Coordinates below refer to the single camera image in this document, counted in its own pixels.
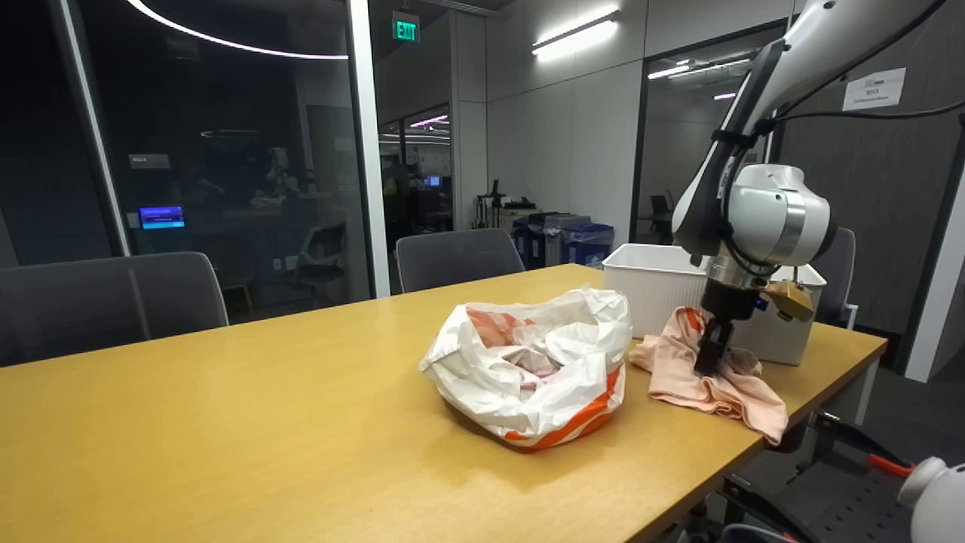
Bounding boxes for white plastic basket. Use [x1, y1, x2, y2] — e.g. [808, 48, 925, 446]
[600, 241, 830, 372]

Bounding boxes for white rounded object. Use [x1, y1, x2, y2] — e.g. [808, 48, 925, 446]
[895, 452, 965, 543]

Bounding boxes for curved ring ceiling lamp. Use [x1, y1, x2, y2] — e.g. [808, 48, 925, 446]
[124, 0, 356, 68]

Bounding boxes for red handled tool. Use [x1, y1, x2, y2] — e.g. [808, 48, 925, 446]
[812, 408, 917, 482]

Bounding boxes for chair behind glass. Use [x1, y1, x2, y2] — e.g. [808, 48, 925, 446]
[300, 220, 350, 295]

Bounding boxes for white paper wall sign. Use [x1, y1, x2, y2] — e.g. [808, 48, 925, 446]
[842, 68, 910, 115]

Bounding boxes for wide grey office chair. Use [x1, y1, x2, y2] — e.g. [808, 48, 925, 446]
[0, 250, 233, 367]

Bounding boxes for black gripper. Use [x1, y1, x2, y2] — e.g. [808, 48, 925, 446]
[694, 279, 763, 378]

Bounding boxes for white glass partition post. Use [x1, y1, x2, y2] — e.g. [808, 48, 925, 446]
[343, 0, 396, 301]

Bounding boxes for green exit sign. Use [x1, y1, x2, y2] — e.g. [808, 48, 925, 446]
[388, 10, 422, 46]

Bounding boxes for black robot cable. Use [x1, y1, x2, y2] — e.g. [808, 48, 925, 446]
[747, 0, 965, 131]

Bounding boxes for blue lit monitor screen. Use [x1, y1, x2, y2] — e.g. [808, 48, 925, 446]
[135, 201, 191, 232]

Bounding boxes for tan wrist camera mount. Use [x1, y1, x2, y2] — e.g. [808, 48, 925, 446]
[761, 282, 821, 326]

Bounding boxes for blue bin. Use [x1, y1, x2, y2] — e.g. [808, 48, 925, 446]
[559, 220, 617, 269]

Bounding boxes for long ceiling light strip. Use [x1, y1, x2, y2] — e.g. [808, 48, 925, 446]
[528, 4, 626, 68]

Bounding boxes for dark bin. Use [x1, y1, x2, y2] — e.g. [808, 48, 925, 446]
[510, 210, 595, 271]

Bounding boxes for white orange plastic bag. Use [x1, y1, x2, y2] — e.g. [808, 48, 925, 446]
[420, 285, 637, 452]

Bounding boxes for slanted metal window post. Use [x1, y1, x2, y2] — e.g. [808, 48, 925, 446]
[56, 0, 133, 260]

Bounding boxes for peach shirt with orange print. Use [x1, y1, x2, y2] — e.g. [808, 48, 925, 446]
[626, 301, 792, 446]

